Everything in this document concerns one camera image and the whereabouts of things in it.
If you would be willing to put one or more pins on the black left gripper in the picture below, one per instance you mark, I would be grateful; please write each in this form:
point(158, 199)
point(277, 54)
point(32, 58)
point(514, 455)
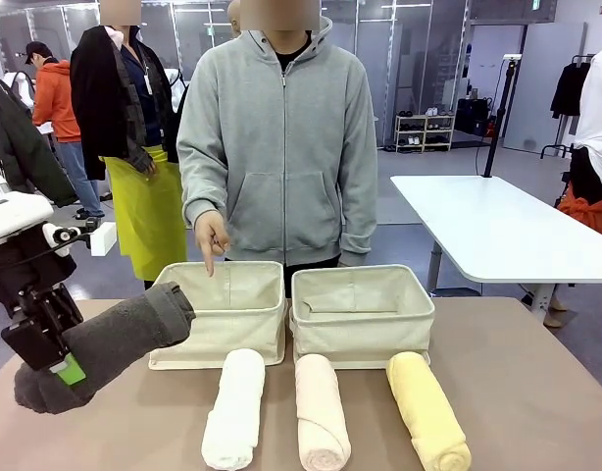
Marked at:
point(26, 265)

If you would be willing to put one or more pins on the dark grey towel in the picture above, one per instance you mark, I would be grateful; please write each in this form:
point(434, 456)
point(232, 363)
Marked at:
point(124, 329)

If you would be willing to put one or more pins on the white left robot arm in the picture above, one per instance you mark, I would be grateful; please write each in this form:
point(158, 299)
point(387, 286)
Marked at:
point(12, 216)

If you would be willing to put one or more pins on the person's right forearm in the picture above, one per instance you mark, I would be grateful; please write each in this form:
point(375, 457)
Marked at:
point(200, 191)

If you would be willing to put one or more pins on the person's left forearm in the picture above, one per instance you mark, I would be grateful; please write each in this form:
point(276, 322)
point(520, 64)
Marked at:
point(360, 216)

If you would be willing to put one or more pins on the person's right hand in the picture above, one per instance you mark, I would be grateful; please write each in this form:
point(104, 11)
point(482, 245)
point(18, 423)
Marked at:
point(212, 235)

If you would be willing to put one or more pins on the person with yellow apron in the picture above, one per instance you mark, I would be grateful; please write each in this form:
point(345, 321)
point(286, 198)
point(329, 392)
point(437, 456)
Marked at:
point(144, 206)

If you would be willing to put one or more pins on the beige fabric basket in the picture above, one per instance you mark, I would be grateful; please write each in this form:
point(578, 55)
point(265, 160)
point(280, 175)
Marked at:
point(232, 324)
point(365, 329)

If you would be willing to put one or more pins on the dark green jacket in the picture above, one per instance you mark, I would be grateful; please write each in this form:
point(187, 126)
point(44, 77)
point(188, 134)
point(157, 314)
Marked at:
point(16, 142)

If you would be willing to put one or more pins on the white rolled towel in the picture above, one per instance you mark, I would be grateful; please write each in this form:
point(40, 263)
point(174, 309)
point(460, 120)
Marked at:
point(235, 412)

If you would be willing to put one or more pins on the person in orange hoodie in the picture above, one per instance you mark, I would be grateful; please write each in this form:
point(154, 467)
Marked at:
point(56, 103)

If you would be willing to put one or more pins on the person in grey hoodie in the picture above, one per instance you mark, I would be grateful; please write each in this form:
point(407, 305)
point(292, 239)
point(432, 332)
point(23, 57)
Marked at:
point(281, 172)

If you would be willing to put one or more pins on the pink rolled towel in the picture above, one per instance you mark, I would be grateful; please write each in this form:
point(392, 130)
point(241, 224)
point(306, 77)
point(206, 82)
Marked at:
point(318, 412)

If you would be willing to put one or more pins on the bald person behind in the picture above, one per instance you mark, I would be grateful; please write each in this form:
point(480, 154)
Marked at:
point(234, 17)

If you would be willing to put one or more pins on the yellow rolled towel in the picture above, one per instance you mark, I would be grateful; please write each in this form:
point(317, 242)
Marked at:
point(423, 412)

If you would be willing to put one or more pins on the wooden shoe rack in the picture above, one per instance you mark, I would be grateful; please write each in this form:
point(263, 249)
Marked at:
point(424, 133)

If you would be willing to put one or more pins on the white table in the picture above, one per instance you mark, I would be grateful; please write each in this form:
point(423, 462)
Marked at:
point(507, 225)

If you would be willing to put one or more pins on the black case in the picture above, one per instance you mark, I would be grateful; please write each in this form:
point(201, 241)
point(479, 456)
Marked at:
point(472, 115)

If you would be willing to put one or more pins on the black clothes rack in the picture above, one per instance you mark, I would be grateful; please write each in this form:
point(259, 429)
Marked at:
point(556, 149)

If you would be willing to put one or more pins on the black hanging garment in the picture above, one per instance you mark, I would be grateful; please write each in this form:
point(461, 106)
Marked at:
point(570, 90)

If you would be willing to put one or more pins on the person in white top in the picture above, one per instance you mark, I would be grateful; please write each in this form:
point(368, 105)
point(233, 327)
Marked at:
point(597, 118)

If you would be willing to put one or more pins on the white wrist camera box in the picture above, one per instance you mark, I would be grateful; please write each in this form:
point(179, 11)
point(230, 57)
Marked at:
point(103, 239)

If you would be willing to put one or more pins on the black camera stand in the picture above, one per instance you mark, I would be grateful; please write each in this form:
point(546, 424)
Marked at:
point(499, 118)

